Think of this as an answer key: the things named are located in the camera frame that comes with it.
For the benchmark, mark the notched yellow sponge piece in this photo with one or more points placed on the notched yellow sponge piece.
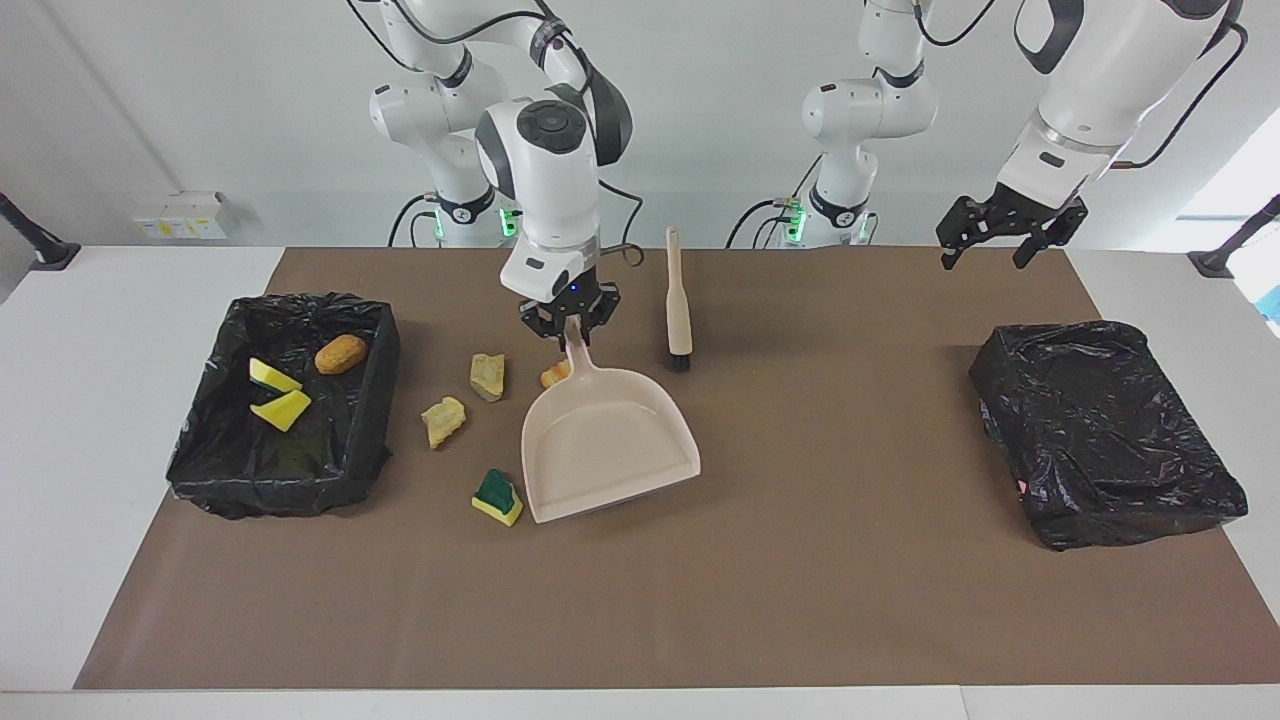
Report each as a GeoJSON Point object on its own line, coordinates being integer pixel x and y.
{"type": "Point", "coordinates": [283, 410]}

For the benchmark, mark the blue object at table edge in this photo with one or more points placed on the blue object at table edge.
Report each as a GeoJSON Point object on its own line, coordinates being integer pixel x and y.
{"type": "Point", "coordinates": [1272, 305]}

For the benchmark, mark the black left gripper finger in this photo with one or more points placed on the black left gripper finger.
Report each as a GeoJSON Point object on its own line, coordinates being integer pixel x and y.
{"type": "Point", "coordinates": [955, 230]}
{"type": "Point", "coordinates": [1033, 248]}

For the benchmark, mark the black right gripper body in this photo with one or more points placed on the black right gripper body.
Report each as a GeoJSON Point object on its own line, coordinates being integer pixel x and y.
{"type": "Point", "coordinates": [572, 298]}

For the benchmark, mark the green and yellow sponge piece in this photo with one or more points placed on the green and yellow sponge piece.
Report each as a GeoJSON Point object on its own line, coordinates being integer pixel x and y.
{"type": "Point", "coordinates": [495, 492]}

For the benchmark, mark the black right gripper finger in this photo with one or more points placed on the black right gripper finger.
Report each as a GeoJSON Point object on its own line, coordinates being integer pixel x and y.
{"type": "Point", "coordinates": [602, 312]}
{"type": "Point", "coordinates": [542, 325]}

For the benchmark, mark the box wrapped in black bag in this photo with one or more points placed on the box wrapped in black bag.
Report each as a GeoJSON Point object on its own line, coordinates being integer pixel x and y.
{"type": "Point", "coordinates": [1100, 430]}

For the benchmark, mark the black clamp stand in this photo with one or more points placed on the black clamp stand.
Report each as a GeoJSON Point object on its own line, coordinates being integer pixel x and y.
{"type": "Point", "coordinates": [50, 255]}
{"type": "Point", "coordinates": [1215, 262]}

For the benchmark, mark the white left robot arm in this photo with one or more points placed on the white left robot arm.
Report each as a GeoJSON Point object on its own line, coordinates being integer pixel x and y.
{"type": "Point", "coordinates": [1120, 70]}

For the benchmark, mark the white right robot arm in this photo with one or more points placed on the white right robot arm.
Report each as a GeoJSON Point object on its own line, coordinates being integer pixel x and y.
{"type": "Point", "coordinates": [545, 190]}

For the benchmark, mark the curved yellow sponge piece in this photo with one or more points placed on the curved yellow sponge piece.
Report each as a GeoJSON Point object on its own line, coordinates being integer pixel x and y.
{"type": "Point", "coordinates": [270, 376]}

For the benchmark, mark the white wall socket strip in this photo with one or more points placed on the white wall socket strip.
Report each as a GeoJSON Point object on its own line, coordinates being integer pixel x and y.
{"type": "Point", "coordinates": [180, 218]}

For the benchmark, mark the pale yellow bread chunk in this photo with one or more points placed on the pale yellow bread chunk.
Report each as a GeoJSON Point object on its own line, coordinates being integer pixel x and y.
{"type": "Point", "coordinates": [487, 377]}
{"type": "Point", "coordinates": [443, 422]}

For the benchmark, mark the brown bread roll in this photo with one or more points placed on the brown bread roll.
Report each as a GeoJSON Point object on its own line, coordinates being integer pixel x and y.
{"type": "Point", "coordinates": [341, 354]}

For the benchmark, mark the beige plastic dustpan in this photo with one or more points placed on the beige plastic dustpan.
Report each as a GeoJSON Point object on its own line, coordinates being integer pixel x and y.
{"type": "Point", "coordinates": [605, 445]}

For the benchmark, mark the beige hand brush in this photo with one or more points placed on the beige hand brush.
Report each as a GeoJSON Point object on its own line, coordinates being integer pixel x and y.
{"type": "Point", "coordinates": [679, 300]}

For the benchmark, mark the open bin with black bag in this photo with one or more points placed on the open bin with black bag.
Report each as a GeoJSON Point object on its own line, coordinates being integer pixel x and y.
{"type": "Point", "coordinates": [300, 470]}

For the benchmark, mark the orange striped bread piece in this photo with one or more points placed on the orange striped bread piece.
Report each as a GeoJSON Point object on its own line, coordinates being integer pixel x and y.
{"type": "Point", "coordinates": [553, 376]}

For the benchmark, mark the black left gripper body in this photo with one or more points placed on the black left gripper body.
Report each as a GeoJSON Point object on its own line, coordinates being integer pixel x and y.
{"type": "Point", "coordinates": [1025, 212]}

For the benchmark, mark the brown paper table mat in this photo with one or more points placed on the brown paper table mat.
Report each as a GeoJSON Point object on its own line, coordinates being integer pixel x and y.
{"type": "Point", "coordinates": [640, 600]}

